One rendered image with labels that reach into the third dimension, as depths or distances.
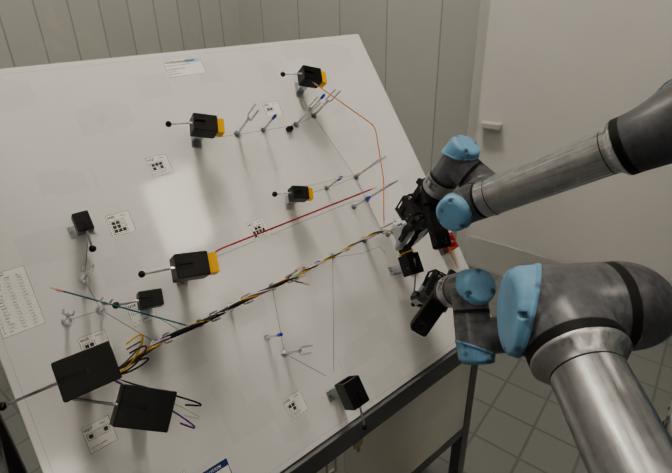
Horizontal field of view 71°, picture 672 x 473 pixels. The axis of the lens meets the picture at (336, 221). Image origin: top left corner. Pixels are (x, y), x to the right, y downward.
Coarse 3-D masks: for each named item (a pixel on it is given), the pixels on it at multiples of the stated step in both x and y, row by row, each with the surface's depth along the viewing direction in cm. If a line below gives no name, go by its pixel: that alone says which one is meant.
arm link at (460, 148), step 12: (456, 144) 106; (468, 144) 107; (444, 156) 108; (456, 156) 106; (468, 156) 105; (432, 168) 113; (444, 168) 109; (456, 168) 107; (468, 168) 106; (444, 180) 110; (456, 180) 108
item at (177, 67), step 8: (168, 64) 119; (176, 64) 120; (184, 64) 121; (192, 64) 122; (200, 64) 123; (168, 72) 118; (176, 72) 119; (184, 72) 120; (192, 72) 121; (200, 72) 123
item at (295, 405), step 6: (288, 396) 109; (294, 396) 109; (300, 396) 110; (288, 402) 108; (294, 402) 109; (300, 402) 110; (288, 408) 108; (294, 408) 109; (300, 408) 109; (306, 408) 110; (288, 414) 107; (294, 414) 108; (300, 414) 109
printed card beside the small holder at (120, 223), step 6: (126, 210) 103; (108, 216) 101; (114, 216) 102; (120, 216) 102; (126, 216) 103; (108, 222) 101; (114, 222) 101; (120, 222) 102; (126, 222) 102; (132, 222) 103; (114, 228) 101; (120, 228) 102; (126, 228) 102; (132, 228) 103; (114, 234) 101; (120, 234) 101
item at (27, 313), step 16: (0, 272) 89; (16, 272) 90; (0, 288) 88; (16, 288) 89; (32, 288) 90; (0, 304) 87; (16, 304) 88; (32, 304) 90; (0, 320) 87; (16, 320) 88; (32, 320) 89
